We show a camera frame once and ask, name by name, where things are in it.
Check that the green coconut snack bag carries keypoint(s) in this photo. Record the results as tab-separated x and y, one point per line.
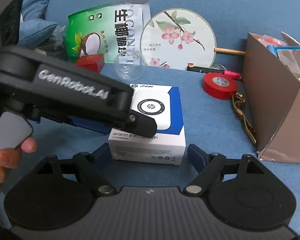
85	25

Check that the cardboard box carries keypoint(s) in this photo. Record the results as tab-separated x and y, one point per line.
270	92

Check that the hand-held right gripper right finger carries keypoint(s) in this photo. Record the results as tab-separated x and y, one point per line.
194	153

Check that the small red box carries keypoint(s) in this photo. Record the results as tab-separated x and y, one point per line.
92	61

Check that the blue pillow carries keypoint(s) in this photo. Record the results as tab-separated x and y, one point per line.
37	0

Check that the round floral hand fan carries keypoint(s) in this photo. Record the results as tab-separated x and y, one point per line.
170	42

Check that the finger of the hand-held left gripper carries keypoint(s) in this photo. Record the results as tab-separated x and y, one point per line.
90	127
142	125

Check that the clear plastic cup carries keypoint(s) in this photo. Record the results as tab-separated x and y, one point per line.
130	66

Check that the red package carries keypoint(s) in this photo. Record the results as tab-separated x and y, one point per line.
272	40

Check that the black marker with pink cap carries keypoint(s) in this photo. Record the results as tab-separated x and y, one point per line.
202	69

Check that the blue sofa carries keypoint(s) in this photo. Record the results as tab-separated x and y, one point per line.
215	130

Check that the gold mesh-band watch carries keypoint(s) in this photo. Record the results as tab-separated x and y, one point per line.
240	112

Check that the blue plastic item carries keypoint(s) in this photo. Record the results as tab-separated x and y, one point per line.
272	48

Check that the person's left hand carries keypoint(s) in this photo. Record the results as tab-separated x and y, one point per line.
5	158

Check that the clear plastic bag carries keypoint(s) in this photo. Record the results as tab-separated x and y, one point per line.
295	62

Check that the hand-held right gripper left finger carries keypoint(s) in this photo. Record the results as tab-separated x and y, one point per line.
103	150

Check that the white printer box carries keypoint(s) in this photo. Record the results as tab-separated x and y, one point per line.
150	150

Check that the red tape roll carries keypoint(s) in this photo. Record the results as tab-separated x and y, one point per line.
212	90

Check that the dark plastic bag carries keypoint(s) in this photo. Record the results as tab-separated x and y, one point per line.
52	42

